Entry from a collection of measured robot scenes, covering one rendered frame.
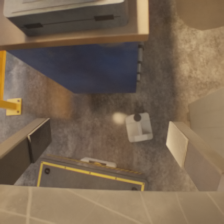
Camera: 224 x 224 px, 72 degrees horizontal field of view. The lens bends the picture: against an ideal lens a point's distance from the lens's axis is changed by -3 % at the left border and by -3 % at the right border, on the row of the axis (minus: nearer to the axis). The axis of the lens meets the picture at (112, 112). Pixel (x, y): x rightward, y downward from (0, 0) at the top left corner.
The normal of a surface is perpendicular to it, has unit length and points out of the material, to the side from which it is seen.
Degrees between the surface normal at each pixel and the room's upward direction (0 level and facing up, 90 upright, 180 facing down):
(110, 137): 0
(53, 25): 90
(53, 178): 0
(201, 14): 0
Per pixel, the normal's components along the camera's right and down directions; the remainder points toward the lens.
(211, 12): -0.14, -0.11
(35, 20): 0.00, 0.99
